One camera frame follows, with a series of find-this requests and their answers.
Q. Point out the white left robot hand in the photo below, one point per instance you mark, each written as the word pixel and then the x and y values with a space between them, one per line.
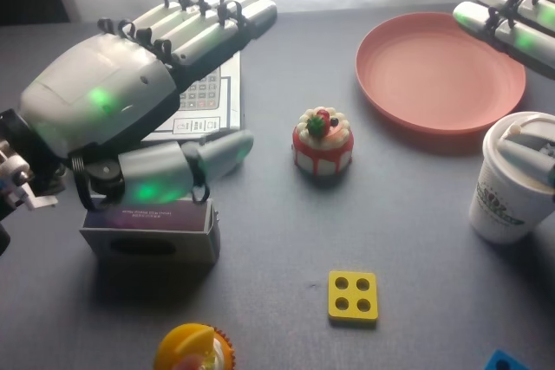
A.
pixel 99 79

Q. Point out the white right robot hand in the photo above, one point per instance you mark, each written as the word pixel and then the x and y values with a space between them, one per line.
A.
pixel 516 1

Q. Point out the small purple-topped box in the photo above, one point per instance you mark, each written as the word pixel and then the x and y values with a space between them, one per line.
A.
pixel 152 240

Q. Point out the white paper coffee cup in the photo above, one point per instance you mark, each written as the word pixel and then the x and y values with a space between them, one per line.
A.
pixel 498 205

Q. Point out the pink round plate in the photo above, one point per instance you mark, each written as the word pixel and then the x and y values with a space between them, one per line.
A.
pixel 433 75

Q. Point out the grey cardboard product box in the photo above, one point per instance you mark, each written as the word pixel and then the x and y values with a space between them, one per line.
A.
pixel 232 97

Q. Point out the grey table cloth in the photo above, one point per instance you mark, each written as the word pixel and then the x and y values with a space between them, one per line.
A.
pixel 269 235

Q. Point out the toy strawberry cake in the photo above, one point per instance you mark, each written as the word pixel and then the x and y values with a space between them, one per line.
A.
pixel 323 149

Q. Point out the toy orange cupcake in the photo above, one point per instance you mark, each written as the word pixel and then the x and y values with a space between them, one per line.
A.
pixel 191 344

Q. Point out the yellow four-hole block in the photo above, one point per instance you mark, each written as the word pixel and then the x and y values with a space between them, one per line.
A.
pixel 352 296

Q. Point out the blue block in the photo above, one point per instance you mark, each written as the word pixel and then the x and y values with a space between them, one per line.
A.
pixel 505 361

